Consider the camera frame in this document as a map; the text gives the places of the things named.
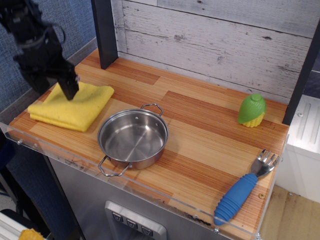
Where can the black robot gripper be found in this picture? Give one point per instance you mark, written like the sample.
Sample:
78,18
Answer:
42,58

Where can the yellow cloth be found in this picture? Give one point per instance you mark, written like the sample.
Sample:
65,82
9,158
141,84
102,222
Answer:
77,114

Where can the stainless steel pot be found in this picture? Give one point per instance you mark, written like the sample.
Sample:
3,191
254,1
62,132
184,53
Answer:
133,138

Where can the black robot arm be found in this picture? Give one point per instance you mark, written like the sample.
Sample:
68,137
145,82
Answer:
23,19

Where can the clear acrylic table guard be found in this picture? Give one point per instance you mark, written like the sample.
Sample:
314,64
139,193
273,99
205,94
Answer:
207,151

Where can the yellow black object bottom left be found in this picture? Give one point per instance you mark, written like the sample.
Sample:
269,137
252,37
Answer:
30,234

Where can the silver button control panel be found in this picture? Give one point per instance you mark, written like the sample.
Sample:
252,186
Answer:
116,213

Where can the green yellow toy corn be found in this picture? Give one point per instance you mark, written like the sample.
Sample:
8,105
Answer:
252,110

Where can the black left frame post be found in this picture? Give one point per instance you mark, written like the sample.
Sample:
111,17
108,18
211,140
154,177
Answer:
105,32

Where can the black frame post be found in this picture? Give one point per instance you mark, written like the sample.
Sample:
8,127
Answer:
303,77
105,32

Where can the blue handled metal fork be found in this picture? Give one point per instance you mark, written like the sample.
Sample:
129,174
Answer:
232,201

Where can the black right frame post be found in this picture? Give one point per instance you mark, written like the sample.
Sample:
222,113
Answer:
303,77

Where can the white aluminium side rail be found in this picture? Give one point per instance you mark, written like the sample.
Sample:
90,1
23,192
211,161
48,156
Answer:
304,130

